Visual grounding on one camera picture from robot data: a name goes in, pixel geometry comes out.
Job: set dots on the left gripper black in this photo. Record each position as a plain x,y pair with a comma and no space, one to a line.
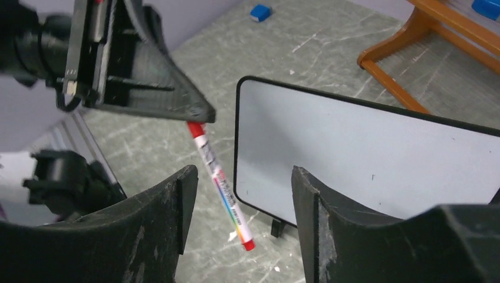
111,56

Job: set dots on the red whiteboard marker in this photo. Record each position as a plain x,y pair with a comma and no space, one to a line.
220,182

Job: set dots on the wooden two-tier rack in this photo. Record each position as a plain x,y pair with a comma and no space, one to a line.
445,54

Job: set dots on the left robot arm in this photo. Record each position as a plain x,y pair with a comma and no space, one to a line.
30,120

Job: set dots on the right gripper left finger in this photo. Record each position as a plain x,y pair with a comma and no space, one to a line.
139,239

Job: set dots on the blue eraser on table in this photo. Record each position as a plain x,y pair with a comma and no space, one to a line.
260,13

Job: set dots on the whiteboard with black frame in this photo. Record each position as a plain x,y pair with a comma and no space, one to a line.
392,160

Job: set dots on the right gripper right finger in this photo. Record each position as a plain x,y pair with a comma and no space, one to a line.
342,240

